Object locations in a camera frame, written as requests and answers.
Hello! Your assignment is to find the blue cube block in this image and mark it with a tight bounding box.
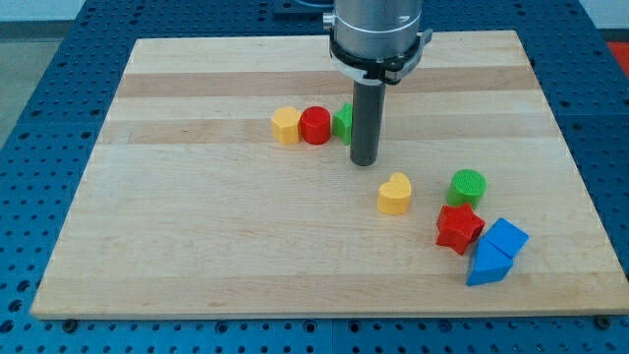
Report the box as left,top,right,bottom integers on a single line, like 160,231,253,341
483,218,529,259

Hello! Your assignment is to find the light wooden board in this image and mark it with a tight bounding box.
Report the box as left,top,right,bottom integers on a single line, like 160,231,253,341
30,30,628,320

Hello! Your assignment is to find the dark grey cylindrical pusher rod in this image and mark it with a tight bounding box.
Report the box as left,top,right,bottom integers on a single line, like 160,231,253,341
350,82,385,166

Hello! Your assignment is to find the yellow heart block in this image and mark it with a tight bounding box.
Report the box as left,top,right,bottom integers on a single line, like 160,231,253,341
376,172,412,215

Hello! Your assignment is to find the red cylinder block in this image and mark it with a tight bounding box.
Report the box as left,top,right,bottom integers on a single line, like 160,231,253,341
300,106,331,146

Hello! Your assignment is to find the red star block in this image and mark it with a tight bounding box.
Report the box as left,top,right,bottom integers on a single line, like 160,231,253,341
435,203,486,256

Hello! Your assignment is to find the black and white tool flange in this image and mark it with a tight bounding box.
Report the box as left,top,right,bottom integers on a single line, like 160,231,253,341
329,29,433,86

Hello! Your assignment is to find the green star block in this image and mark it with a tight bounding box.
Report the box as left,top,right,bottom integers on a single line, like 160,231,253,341
332,102,353,146

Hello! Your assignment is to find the blue triangle block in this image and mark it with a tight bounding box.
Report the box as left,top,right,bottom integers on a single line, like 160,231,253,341
466,239,513,286

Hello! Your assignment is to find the yellow hexagon block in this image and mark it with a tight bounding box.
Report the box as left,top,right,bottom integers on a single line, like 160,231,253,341
271,106,302,145

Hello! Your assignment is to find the green cylinder block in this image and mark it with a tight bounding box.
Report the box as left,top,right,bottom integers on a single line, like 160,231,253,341
446,169,487,209

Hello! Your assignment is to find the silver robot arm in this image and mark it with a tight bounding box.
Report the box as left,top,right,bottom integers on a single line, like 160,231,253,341
322,0,432,166

